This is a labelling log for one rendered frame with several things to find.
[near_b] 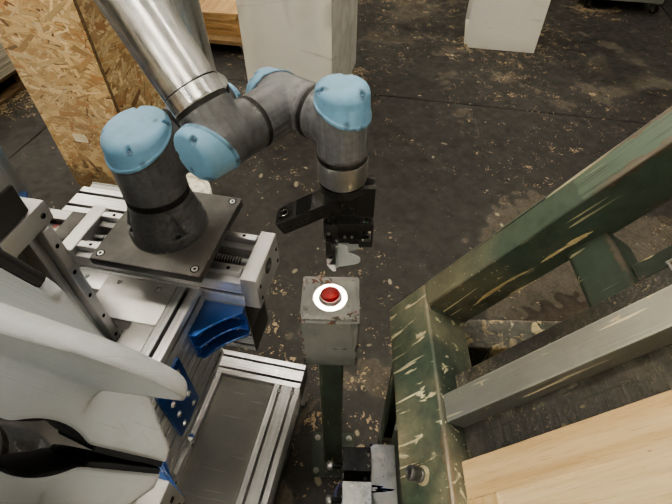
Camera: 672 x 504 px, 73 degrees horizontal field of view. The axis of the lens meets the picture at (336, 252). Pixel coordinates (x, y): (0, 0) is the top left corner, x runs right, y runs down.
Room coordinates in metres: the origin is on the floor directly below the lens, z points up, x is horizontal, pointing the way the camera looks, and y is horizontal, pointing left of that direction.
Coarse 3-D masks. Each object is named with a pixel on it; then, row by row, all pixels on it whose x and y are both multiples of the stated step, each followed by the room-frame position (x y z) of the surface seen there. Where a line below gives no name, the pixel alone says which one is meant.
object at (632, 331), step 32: (608, 320) 0.34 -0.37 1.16; (640, 320) 0.32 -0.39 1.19; (544, 352) 0.34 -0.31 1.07; (576, 352) 0.32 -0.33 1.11; (608, 352) 0.30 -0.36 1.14; (640, 352) 0.30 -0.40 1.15; (480, 384) 0.34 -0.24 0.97; (512, 384) 0.32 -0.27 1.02; (544, 384) 0.30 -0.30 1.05; (448, 416) 0.31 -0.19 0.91; (480, 416) 0.30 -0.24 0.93
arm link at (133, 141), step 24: (120, 120) 0.66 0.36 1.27; (144, 120) 0.66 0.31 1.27; (168, 120) 0.66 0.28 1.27; (120, 144) 0.60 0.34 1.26; (144, 144) 0.60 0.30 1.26; (168, 144) 0.63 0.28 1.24; (120, 168) 0.59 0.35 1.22; (144, 168) 0.59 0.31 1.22; (168, 168) 0.62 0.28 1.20; (144, 192) 0.59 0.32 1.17; (168, 192) 0.61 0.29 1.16
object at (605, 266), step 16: (592, 240) 0.53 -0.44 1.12; (608, 240) 0.52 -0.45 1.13; (576, 256) 0.52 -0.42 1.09; (592, 256) 0.50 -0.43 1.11; (608, 256) 0.49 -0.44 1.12; (624, 256) 0.48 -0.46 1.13; (656, 256) 0.46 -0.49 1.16; (576, 272) 0.49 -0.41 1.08; (592, 272) 0.48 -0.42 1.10; (608, 272) 0.46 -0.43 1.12; (624, 272) 0.45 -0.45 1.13; (640, 272) 0.45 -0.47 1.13; (656, 272) 0.43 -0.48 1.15; (592, 288) 0.45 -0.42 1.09; (608, 288) 0.44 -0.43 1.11; (624, 288) 0.42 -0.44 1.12; (592, 304) 0.42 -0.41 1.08
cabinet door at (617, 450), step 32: (608, 416) 0.24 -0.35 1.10; (640, 416) 0.22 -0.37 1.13; (512, 448) 0.24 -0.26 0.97; (544, 448) 0.22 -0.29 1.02; (576, 448) 0.21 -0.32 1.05; (608, 448) 0.20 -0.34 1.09; (640, 448) 0.19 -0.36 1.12; (480, 480) 0.21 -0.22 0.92; (512, 480) 0.20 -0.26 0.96; (544, 480) 0.19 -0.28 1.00; (576, 480) 0.18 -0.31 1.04; (608, 480) 0.17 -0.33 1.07; (640, 480) 0.16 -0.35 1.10
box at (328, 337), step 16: (304, 288) 0.58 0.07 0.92; (352, 288) 0.57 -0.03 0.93; (304, 304) 0.53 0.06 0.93; (336, 304) 0.53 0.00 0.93; (352, 304) 0.53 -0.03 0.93; (304, 320) 0.50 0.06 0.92; (320, 320) 0.50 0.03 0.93; (336, 320) 0.50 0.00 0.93; (352, 320) 0.50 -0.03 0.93; (304, 336) 0.49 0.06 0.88; (320, 336) 0.49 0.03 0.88; (336, 336) 0.49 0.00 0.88; (352, 336) 0.49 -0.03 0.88; (304, 352) 0.49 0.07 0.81; (320, 352) 0.49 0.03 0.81; (336, 352) 0.49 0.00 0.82; (352, 352) 0.49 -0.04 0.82
